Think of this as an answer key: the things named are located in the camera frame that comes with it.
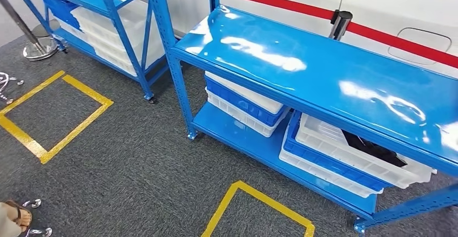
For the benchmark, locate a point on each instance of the black chrome stanchion post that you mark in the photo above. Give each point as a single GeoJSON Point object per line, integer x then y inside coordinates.
{"type": "Point", "coordinates": [340, 26]}

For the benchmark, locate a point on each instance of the chrome swivel stool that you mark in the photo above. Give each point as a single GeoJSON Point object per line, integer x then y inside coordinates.
{"type": "Point", "coordinates": [34, 203]}

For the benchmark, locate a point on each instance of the yellow floor tape square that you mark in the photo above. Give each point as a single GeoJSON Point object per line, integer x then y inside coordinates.
{"type": "Point", "coordinates": [222, 206]}
{"type": "Point", "coordinates": [86, 88]}

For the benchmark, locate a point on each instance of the black plastic part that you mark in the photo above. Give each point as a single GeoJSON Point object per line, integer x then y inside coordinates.
{"type": "Point", "coordinates": [372, 149]}

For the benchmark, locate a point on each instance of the person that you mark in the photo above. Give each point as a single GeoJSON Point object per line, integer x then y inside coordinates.
{"type": "Point", "coordinates": [10, 221]}

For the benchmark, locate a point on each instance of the blue plastic bin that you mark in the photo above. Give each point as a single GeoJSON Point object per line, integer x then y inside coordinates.
{"type": "Point", "coordinates": [243, 105]}
{"type": "Point", "coordinates": [61, 10]}
{"type": "Point", "coordinates": [322, 160]}

